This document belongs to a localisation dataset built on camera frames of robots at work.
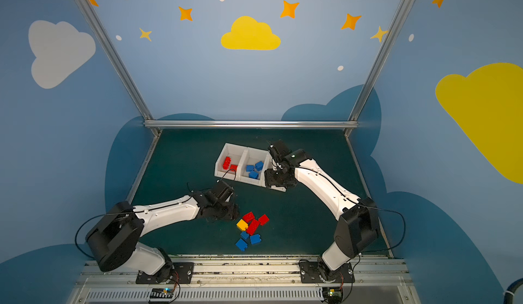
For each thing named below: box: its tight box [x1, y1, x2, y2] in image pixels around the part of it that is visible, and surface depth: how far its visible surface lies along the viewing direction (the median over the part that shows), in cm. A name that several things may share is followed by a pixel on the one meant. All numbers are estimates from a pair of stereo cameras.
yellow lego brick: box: [236, 218, 249, 232], surface depth 86 cm
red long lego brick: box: [246, 218, 260, 236], surface depth 86 cm
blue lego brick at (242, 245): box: [235, 237, 248, 252], surface depth 82 cm
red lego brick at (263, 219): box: [258, 214, 271, 226], surface depth 88 cm
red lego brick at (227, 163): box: [223, 156, 231, 170], surface depth 106 cm
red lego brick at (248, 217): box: [242, 211, 255, 223], surface depth 90 cm
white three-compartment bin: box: [213, 142, 287, 193], surface depth 106 cm
